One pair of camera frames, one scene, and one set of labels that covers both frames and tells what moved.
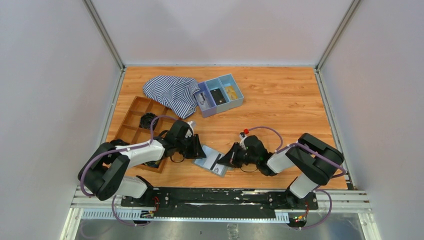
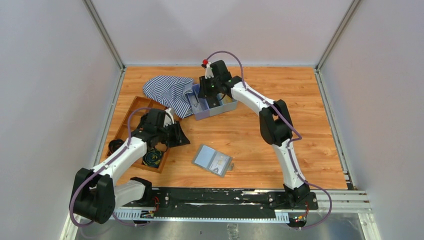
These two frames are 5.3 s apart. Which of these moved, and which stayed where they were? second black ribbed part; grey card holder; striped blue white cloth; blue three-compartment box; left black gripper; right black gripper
Moved: left black gripper; right black gripper; blue three-compartment box
Stayed: striped blue white cloth; second black ribbed part; grey card holder
